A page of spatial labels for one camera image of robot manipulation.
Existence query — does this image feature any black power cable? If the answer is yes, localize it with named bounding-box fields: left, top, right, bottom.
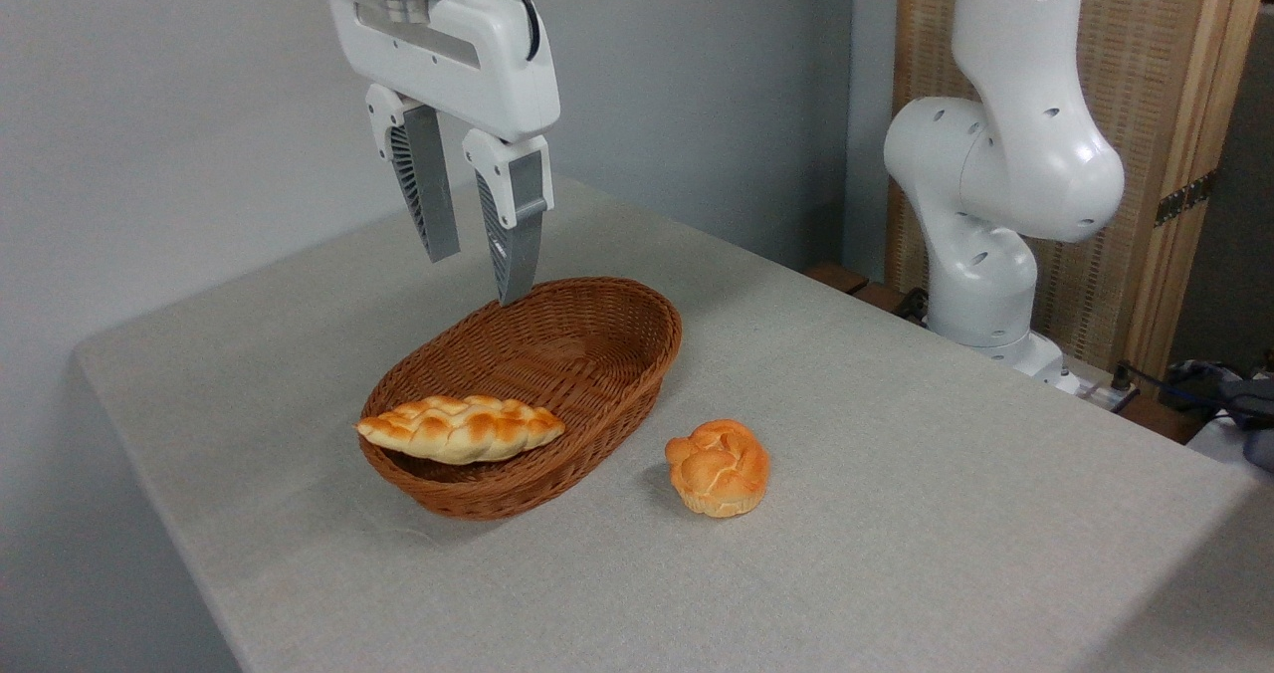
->
left=1113, top=359, right=1235, bottom=417

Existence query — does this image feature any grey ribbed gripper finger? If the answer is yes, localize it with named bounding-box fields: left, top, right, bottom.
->
left=462, top=128, right=554, bottom=307
left=364, top=83, right=462, bottom=264

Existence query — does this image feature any metal screen hinge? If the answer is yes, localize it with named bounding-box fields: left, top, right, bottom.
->
left=1155, top=170, right=1217, bottom=228

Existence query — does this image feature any long braided bread loaf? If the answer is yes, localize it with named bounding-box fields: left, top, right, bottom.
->
left=355, top=395, right=566, bottom=466

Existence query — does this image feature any round knotted bread bun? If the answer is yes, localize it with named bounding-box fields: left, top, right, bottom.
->
left=665, top=419, right=772, bottom=519

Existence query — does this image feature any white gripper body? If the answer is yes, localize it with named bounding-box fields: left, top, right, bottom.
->
left=325, top=0, right=562, bottom=144

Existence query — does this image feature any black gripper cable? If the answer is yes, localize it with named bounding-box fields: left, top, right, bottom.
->
left=453, top=0, right=541, bottom=62

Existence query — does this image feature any brown wicker oval basket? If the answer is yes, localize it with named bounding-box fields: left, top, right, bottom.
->
left=358, top=276, right=684, bottom=522

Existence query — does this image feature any dark blue-grey bag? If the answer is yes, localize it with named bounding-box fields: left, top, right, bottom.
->
left=1169, top=359, right=1274, bottom=471

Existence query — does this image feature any wooden woven folding screen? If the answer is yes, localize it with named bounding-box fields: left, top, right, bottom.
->
left=886, top=0, right=1274, bottom=385

